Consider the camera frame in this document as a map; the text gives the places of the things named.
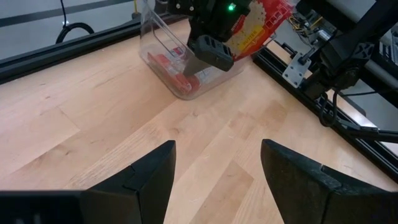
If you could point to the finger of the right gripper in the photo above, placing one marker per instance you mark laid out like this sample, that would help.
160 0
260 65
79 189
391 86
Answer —
196 68

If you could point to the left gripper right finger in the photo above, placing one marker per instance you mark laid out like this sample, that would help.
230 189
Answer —
298 193

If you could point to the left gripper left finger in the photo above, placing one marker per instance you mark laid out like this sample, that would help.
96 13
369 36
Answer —
146 193

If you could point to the red Orville popcorn bag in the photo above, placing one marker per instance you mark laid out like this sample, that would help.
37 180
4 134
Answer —
261 28
174 74

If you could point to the clear plastic basket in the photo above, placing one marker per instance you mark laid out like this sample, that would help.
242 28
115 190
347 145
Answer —
161 37

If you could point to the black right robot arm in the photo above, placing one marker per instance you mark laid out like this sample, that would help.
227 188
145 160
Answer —
345 59

